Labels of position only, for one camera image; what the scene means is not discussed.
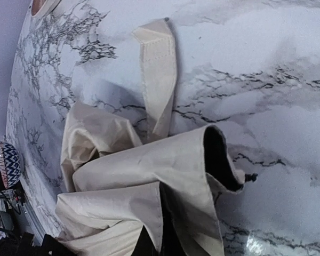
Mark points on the beige folding umbrella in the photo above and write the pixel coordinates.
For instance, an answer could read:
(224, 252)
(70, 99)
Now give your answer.
(125, 197)

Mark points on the orange white bowl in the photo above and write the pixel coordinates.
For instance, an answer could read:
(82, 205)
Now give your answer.
(40, 8)

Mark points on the front aluminium rail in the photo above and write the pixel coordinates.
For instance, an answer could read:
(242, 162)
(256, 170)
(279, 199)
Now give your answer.
(28, 220)

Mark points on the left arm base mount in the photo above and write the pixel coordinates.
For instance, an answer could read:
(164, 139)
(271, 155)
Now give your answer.
(14, 244)

